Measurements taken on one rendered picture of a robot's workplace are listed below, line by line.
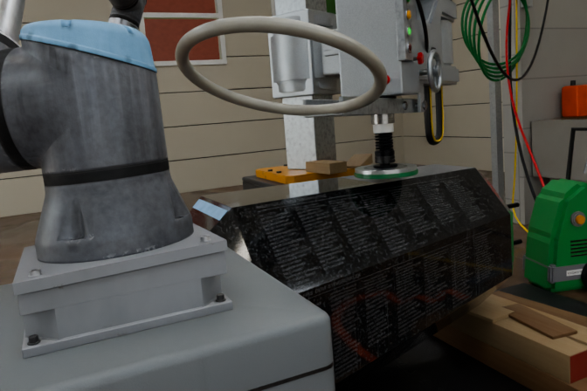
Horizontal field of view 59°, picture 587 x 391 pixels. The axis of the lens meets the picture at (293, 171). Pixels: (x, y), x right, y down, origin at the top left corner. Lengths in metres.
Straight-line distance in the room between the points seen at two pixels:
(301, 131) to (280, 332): 2.10
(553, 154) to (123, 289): 4.15
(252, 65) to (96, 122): 7.68
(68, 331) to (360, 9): 1.40
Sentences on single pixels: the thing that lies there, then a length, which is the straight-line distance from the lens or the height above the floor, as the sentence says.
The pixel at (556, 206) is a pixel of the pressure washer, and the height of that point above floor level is 0.47.
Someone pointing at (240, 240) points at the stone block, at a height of 0.72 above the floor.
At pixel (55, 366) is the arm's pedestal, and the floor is 0.85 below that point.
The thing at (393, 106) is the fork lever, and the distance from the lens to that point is 1.75.
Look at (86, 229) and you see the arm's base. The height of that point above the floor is 0.96.
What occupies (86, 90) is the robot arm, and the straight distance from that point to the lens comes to 0.62.
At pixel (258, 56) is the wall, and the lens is 8.33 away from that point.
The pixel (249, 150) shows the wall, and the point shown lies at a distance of 8.19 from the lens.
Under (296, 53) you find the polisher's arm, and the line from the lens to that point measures 2.55.
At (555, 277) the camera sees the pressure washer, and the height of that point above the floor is 0.09.
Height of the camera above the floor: 1.07
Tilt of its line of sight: 6 degrees down
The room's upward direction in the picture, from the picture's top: 4 degrees counter-clockwise
